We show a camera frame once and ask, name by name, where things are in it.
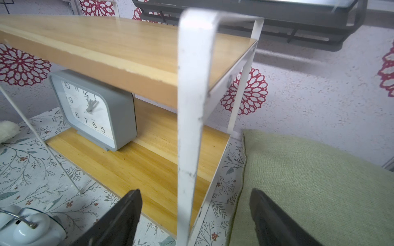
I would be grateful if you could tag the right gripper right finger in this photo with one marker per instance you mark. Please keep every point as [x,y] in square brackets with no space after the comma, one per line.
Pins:
[273,226]

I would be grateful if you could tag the white twin-bell alarm clock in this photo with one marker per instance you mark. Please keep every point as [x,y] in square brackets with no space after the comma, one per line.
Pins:
[29,227]

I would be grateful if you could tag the grey square alarm clock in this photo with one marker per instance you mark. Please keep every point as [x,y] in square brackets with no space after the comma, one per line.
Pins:
[99,112]

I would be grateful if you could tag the green pillow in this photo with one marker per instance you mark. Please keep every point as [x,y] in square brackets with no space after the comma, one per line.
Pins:
[339,199]

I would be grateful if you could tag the wooden two-tier white-frame shelf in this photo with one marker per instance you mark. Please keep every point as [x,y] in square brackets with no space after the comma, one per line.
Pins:
[187,67]

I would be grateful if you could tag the black wire wall rack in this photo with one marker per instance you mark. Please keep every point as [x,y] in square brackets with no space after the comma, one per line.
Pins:
[7,2]

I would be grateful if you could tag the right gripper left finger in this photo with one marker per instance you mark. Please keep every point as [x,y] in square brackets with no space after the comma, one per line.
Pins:
[118,226]

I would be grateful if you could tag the white plush teddy bear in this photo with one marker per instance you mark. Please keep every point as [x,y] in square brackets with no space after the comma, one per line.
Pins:
[8,130]

